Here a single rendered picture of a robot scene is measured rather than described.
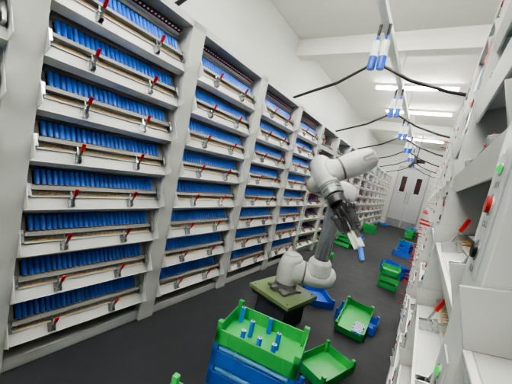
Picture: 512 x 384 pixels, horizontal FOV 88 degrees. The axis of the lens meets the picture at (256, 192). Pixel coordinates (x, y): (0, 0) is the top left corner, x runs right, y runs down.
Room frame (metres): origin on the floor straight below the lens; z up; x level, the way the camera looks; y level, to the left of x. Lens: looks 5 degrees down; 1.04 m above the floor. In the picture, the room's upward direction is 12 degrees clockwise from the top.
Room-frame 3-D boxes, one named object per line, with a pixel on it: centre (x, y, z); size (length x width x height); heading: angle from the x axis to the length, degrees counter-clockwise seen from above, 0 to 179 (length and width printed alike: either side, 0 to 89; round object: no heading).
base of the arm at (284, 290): (1.82, -0.33, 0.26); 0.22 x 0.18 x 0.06; 127
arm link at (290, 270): (1.83, -0.36, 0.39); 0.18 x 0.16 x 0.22; 81
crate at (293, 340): (0.93, -0.14, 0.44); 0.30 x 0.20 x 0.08; 70
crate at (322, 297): (2.29, -0.74, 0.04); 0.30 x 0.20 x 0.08; 5
